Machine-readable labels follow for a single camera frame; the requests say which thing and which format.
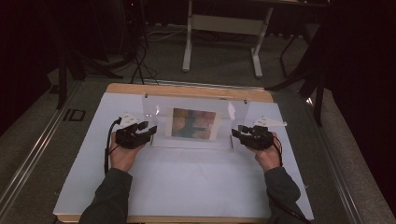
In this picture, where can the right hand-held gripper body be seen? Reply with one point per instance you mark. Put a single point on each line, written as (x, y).
(260, 138)

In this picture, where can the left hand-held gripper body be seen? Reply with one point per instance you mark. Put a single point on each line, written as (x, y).
(130, 138)

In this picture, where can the person's right hand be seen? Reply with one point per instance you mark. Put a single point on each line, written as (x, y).
(269, 158)

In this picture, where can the person's left hand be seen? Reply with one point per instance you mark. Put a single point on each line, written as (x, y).
(123, 157)

